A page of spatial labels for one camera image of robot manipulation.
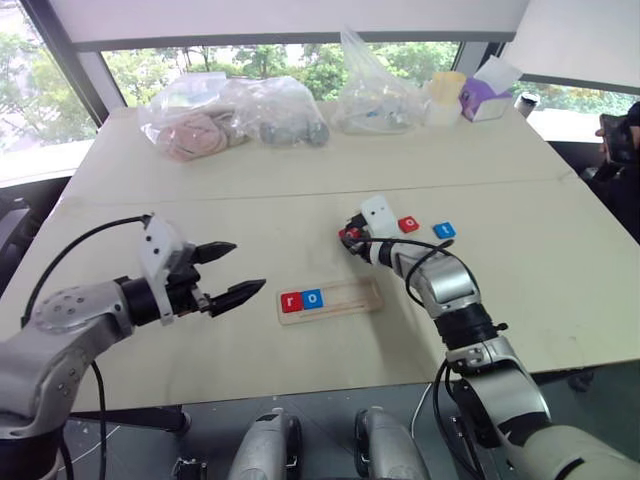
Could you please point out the black table frame bar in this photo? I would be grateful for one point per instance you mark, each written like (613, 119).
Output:
(135, 419)

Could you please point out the clear plastic bag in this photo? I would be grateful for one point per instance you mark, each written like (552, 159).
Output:
(375, 100)

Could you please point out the plastic bag with grey items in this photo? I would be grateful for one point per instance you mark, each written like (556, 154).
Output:
(287, 117)

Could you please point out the red letter block r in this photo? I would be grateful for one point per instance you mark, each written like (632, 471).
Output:
(290, 301)

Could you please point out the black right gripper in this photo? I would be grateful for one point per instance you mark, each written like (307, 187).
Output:
(365, 241)

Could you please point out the red letter block b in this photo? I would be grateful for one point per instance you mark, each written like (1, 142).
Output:
(349, 233)

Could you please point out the black chair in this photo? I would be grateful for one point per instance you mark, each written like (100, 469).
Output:
(17, 220)

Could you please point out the purple tissue box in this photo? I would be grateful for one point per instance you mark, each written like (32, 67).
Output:
(482, 97)

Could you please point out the dark window frame post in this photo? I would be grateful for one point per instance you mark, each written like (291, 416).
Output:
(67, 55)

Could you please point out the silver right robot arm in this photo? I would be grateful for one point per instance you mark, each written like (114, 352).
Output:
(450, 285)

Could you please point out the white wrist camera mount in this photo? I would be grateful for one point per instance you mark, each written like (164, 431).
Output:
(160, 245)
(377, 212)

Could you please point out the silver rounded robot leg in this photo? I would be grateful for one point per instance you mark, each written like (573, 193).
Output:
(262, 445)
(387, 445)

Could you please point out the black smartphone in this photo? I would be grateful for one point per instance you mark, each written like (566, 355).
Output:
(615, 137)

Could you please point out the red letter block o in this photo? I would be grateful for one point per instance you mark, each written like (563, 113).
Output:
(408, 224)

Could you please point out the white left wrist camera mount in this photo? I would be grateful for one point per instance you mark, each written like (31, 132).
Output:
(160, 245)

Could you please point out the plastic bag with pink items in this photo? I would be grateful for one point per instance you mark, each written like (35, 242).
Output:
(192, 127)

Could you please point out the dark cup with white lid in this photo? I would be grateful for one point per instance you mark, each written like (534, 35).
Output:
(527, 106)

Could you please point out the person in dark clothes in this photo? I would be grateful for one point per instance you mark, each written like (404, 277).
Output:
(620, 185)

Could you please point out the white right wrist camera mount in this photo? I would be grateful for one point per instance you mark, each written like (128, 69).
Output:
(377, 212)

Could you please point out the blue letter block t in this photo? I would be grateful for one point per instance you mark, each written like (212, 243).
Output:
(444, 230)

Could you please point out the blue letter block o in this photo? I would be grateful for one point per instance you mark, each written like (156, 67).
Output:
(313, 298)

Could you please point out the wooden letter tray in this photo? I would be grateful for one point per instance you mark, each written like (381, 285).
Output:
(350, 300)

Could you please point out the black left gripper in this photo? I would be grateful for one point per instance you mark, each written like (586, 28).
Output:
(182, 289)

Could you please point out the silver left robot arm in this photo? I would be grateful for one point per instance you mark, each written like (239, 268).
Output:
(60, 340)

